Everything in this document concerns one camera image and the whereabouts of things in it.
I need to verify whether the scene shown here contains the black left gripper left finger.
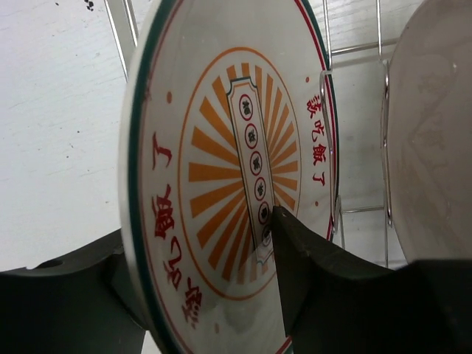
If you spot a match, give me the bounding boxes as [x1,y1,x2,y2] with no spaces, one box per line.
[1,231,147,353]

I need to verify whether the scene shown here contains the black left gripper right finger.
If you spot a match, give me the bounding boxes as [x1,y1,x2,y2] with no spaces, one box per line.
[271,206,471,353]

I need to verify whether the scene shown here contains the plate with orange sunburst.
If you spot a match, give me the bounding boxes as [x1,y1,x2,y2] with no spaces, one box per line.
[119,1,339,353]

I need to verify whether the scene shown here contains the white middle plate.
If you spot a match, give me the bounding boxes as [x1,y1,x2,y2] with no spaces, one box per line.
[386,1,471,261]

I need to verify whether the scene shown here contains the metal wire dish rack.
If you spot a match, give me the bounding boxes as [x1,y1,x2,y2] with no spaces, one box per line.
[99,0,425,266]

